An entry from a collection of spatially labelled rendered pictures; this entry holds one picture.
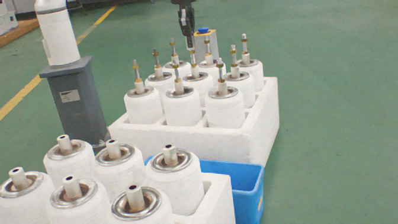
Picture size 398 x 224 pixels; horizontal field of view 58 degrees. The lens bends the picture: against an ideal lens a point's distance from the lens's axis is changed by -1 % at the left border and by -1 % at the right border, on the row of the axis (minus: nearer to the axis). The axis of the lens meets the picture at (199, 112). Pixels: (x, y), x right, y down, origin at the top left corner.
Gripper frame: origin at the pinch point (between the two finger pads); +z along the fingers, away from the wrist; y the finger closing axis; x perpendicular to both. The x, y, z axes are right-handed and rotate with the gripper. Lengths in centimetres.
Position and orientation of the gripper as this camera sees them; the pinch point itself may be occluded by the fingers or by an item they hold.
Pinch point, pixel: (190, 42)
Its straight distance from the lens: 100.7
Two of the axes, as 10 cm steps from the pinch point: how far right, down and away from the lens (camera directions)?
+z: 1.3, 9.0, 4.1
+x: -9.8, 0.7, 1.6
